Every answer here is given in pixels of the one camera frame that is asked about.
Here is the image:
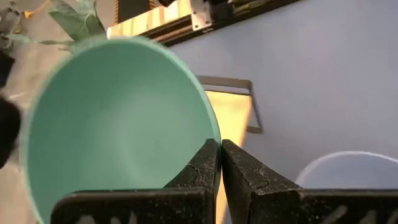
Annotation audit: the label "light wood table border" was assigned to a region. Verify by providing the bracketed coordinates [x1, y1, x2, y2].
[106, 0, 192, 40]

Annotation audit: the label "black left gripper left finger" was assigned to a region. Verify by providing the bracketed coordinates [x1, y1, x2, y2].
[51, 138, 222, 224]

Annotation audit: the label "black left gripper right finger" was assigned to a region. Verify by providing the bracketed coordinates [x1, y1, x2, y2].
[221, 139, 398, 224]

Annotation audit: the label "blue table mat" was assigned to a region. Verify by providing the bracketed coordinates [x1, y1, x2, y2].
[167, 0, 398, 224]

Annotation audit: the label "silver corner bracket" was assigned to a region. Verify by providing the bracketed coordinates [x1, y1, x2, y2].
[189, 0, 213, 32]

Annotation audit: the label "yellow cable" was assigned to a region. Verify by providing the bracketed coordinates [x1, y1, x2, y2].
[23, 0, 51, 19]

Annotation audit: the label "mint green bowl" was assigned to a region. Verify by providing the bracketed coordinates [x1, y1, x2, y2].
[19, 34, 222, 224]

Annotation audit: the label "white bowl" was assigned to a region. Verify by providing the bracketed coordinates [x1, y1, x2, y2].
[295, 151, 398, 190]

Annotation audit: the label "black mat hazard stripe edges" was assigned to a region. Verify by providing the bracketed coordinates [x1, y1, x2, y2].
[114, 0, 156, 24]

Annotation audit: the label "black metal table frame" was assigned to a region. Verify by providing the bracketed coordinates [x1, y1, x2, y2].
[141, 0, 301, 47]

